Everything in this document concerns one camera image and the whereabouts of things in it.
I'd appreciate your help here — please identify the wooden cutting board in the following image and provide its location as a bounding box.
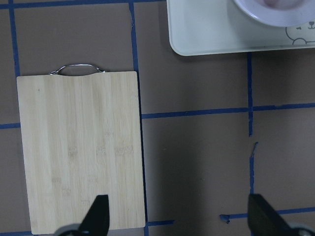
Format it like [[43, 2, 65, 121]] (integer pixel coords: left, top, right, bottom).
[[17, 71, 145, 235]]

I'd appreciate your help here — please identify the cream bear tray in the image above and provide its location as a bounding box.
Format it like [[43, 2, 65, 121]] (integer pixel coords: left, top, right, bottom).
[[167, 0, 315, 56]]

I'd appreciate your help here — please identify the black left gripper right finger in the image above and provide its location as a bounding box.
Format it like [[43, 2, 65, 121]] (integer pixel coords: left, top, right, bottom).
[[248, 194, 295, 236]]

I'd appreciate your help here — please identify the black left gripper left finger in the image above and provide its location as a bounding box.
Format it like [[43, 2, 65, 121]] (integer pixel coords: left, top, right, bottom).
[[78, 195, 109, 236]]

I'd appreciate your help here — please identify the white round plate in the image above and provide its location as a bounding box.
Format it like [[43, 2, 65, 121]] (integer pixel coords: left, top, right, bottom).
[[234, 0, 315, 27]]

